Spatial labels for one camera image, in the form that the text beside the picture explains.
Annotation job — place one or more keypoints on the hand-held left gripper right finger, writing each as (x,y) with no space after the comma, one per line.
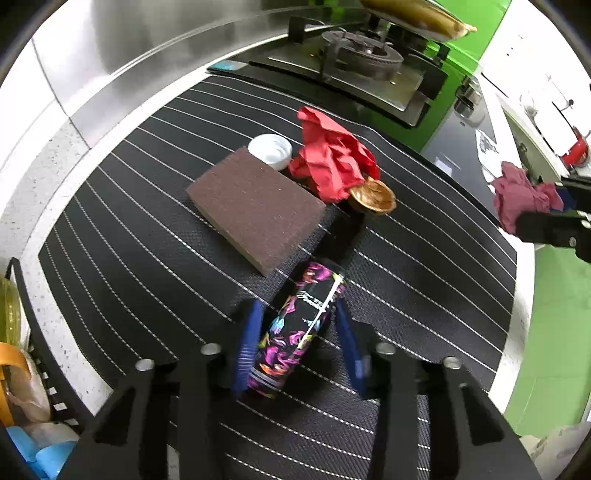
(351,350)

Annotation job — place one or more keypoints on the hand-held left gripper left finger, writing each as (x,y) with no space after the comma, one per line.
(247,350)

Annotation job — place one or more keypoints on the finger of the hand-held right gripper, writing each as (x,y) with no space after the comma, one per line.
(549,228)
(575,194)

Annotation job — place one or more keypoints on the pink cloth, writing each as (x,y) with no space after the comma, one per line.
(517,194)

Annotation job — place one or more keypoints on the black floral print can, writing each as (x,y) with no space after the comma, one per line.
(295,323)

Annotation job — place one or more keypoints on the red glossy container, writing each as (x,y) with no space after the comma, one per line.
(577,147)

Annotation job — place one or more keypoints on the white electric kettle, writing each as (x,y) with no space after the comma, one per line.
(551,120)

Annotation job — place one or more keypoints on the black stove knob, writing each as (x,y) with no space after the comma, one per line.
(469,85)
(464,105)

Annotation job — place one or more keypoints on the black striped mat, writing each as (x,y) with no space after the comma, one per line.
(138,258)

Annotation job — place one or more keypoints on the brown sponge block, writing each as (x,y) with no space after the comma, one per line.
(254,203)

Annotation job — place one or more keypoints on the gold small bowl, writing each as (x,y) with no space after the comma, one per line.
(373,196)

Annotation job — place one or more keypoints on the red crumpled cloth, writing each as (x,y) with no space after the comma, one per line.
(332,157)

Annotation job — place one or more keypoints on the white small cup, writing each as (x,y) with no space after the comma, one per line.
(270,150)

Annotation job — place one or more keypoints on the orange lidded cup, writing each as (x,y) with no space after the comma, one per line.
(11,369)

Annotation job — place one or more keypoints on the golden wok pan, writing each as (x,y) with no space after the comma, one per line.
(415,18)

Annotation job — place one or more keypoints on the green lidded jug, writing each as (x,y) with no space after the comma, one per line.
(9,309)

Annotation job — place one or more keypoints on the black gas stove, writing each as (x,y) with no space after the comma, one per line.
(360,55)

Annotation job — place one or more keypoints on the small teal sponge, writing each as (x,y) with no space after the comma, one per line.
(222,66)

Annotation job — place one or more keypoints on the stainless steel backsplash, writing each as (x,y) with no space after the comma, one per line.
(161,46)

